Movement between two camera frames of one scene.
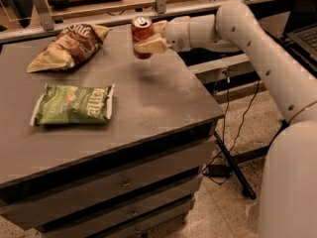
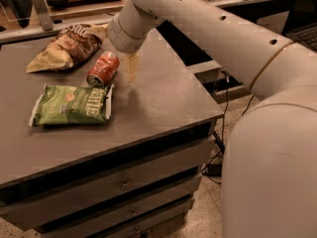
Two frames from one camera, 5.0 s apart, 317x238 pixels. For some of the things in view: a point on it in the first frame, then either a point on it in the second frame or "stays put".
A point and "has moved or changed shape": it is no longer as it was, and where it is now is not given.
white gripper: (177, 33) → (116, 37)
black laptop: (300, 30) stays put
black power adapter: (220, 171) stays put
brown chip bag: (70, 45) stays put
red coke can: (142, 27) has moved or changed shape
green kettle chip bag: (63, 104) stays put
